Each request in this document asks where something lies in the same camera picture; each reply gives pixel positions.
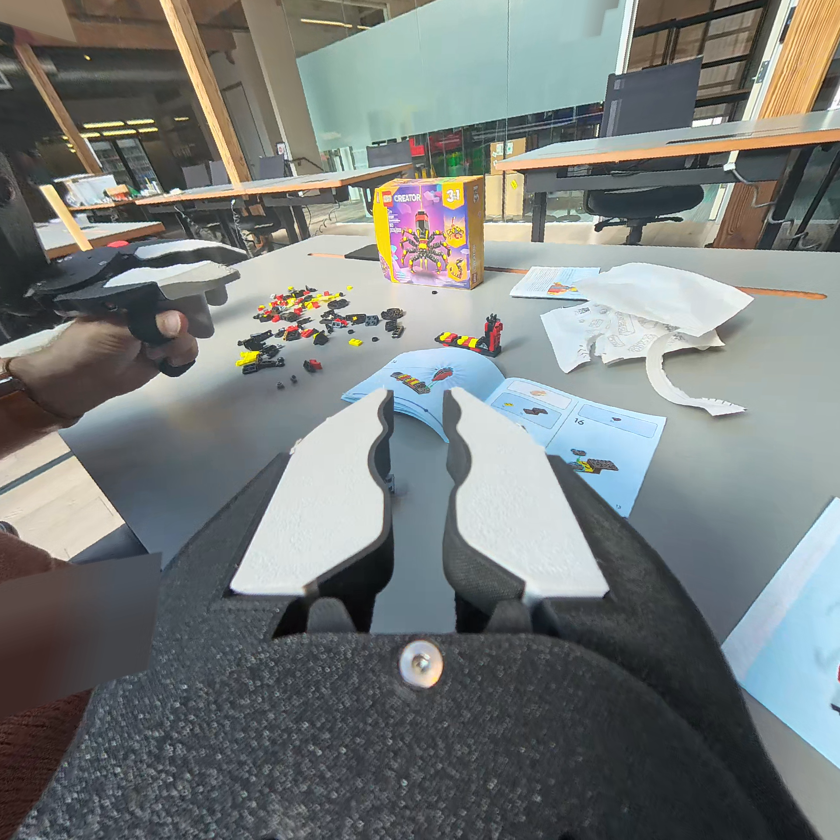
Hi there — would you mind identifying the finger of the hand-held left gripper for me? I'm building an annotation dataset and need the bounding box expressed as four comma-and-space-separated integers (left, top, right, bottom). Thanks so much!
131, 239, 249, 265
104, 261, 242, 307

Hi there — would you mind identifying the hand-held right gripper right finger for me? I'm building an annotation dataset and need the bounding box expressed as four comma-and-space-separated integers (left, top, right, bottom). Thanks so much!
441, 386, 610, 618

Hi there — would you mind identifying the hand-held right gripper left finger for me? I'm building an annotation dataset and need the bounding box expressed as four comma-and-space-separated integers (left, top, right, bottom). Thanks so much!
229, 388, 395, 627

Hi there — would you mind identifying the pile of small toy bricks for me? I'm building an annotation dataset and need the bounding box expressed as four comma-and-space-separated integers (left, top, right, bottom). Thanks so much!
234, 283, 407, 390

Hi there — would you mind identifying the person's left forearm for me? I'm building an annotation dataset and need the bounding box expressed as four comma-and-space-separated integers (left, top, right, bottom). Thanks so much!
0, 357, 81, 462

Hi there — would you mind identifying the small desk with wooden edge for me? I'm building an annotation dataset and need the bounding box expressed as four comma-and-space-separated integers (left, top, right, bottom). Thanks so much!
35, 219, 165, 261

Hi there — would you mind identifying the long desk with wooden edge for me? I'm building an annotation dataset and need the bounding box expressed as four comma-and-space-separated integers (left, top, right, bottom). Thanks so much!
134, 162, 415, 244

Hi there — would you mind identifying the grey desk with wooden edge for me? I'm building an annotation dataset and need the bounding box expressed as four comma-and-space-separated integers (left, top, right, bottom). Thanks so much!
493, 108, 840, 244

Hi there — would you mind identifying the person's left hand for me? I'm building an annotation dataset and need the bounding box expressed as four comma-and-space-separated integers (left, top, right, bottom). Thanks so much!
10, 310, 200, 421

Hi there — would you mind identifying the pale wooden stick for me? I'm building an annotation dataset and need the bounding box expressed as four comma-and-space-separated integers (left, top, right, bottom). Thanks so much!
38, 184, 93, 252

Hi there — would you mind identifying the black bulky device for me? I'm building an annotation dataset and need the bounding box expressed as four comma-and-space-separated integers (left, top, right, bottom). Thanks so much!
0, 151, 51, 290

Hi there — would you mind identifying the open blue instruction booklet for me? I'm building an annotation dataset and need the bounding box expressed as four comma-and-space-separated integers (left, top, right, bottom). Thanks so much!
340, 348, 668, 520

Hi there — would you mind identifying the partly built brick model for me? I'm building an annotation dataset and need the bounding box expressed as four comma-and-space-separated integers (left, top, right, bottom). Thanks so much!
434, 313, 505, 359

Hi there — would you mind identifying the torn white paper strip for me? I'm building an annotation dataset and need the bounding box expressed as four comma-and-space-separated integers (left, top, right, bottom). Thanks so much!
644, 331, 748, 418

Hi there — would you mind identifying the torn printed paper bag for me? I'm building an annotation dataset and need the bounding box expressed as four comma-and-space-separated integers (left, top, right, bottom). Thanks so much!
539, 302, 727, 375

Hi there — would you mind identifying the dark office chair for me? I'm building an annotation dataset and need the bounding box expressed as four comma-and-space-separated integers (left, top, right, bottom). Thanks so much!
364, 140, 415, 169

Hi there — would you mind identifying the white instruction booklet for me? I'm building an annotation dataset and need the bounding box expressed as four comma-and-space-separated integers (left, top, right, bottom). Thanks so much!
509, 265, 602, 302

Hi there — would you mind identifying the colourful toy brick box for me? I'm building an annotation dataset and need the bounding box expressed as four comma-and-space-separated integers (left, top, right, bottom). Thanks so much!
372, 175, 486, 290

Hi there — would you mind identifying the torn white paper bag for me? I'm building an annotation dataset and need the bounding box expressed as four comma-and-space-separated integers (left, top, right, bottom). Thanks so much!
574, 262, 756, 340

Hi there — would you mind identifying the frosted glass partition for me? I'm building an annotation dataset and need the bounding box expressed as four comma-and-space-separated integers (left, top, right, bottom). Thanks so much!
295, 0, 635, 156

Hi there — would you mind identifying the black office chair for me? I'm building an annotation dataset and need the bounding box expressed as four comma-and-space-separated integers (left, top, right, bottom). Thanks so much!
583, 55, 707, 245

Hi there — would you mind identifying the person's rust knit sweater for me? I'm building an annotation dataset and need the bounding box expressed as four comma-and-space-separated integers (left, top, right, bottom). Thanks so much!
0, 530, 94, 840

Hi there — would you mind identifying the wooden support post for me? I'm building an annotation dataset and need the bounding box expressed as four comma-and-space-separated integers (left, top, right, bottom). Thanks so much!
712, 0, 840, 251
12, 42, 103, 175
159, 0, 254, 189

